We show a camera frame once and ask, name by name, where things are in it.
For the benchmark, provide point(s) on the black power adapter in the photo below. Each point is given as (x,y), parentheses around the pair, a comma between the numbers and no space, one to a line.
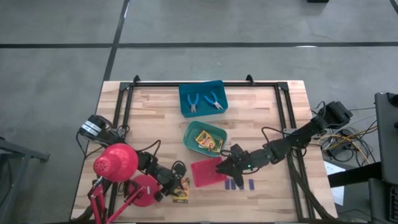
(339,151)

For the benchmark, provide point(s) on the black table frame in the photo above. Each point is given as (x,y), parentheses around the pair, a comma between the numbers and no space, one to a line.
(155,84)

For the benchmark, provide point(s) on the white paper sheet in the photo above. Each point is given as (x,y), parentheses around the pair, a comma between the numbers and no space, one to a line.
(332,169)

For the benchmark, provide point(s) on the black desk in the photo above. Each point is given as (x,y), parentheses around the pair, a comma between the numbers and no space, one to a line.
(388,140)

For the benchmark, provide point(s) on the red desk lamp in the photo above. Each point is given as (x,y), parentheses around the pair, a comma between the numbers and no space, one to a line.
(115,161)

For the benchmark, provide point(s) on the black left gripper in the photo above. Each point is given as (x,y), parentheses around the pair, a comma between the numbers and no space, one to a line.
(171,183)

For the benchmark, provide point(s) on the blue plastic bin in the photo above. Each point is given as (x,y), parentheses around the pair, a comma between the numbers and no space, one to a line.
(186,87)

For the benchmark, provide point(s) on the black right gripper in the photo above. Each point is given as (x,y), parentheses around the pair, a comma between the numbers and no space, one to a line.
(248,163)

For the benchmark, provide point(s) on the red plastic basket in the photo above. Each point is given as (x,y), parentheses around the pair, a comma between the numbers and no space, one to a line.
(203,172)

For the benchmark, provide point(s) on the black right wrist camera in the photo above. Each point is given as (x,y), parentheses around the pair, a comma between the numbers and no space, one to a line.
(237,151)

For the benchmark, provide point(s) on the green plastic bin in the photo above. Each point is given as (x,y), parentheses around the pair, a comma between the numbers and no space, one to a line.
(192,137)

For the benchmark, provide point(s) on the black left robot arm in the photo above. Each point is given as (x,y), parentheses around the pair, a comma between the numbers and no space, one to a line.
(93,129)

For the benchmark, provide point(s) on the grey metal stand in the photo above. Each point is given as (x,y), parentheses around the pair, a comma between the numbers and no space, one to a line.
(18,152)

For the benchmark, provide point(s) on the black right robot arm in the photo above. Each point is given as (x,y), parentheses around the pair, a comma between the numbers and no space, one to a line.
(295,141)

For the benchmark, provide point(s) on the yellow green crayon box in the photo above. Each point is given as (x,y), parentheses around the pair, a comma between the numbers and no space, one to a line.
(205,140)
(218,145)
(183,194)

